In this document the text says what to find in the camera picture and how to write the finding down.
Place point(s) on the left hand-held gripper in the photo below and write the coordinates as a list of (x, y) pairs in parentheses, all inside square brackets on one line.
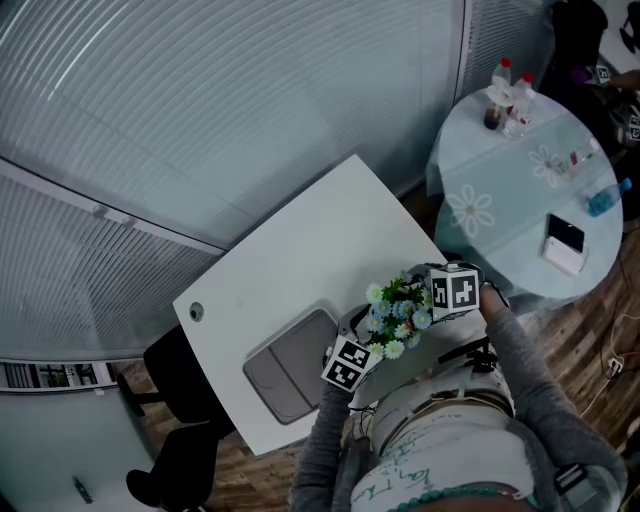
[(350, 362)]

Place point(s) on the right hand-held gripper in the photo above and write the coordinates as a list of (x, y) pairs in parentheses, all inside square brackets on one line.
[(455, 295)]

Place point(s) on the blue white flower bouquet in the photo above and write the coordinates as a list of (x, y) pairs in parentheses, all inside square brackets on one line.
[(395, 320)]

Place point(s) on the grey tray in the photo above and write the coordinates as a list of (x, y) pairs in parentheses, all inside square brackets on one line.
[(290, 370)]

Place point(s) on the person's left forearm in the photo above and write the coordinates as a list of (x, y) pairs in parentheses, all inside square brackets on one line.
[(320, 450)]

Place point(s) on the person's right forearm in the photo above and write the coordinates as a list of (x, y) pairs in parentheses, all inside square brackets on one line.
[(540, 375)]

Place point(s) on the black waist-mounted device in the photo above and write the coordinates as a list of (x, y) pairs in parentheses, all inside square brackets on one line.
[(467, 352)]

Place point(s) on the white table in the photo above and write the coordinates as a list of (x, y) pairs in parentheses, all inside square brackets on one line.
[(300, 240)]

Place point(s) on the pale blue floral tablecloth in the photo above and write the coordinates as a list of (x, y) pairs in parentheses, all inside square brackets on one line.
[(525, 200)]

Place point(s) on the white box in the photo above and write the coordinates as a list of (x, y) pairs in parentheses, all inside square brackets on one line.
[(565, 260)]

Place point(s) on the black smartphone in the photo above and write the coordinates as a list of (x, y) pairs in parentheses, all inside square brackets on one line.
[(566, 232)]

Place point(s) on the person's torso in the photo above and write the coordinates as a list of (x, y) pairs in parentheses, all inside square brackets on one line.
[(450, 450)]

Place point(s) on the glass of dark drink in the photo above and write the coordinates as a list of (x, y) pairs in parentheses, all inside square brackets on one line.
[(492, 117)]

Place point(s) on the small clear glass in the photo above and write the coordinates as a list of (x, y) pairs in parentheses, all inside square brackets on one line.
[(515, 127)]

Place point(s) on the black office chair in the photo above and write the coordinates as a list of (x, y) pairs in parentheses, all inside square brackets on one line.
[(185, 390)]

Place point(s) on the clear bottle with red label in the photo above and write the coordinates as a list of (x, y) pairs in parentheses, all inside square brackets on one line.
[(580, 157)]

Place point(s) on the blue plastic bottle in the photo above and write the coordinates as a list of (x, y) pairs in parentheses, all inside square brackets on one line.
[(605, 200)]

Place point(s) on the clear bottle with red cap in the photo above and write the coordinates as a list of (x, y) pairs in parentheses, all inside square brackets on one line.
[(524, 87), (501, 75)]

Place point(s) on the white blind knob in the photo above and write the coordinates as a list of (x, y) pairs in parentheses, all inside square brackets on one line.
[(129, 222), (100, 211)]

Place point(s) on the glass partition with blinds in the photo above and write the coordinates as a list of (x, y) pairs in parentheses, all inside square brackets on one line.
[(200, 125)]

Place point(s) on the frosted glass door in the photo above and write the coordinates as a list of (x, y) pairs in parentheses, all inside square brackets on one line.
[(50, 450)]

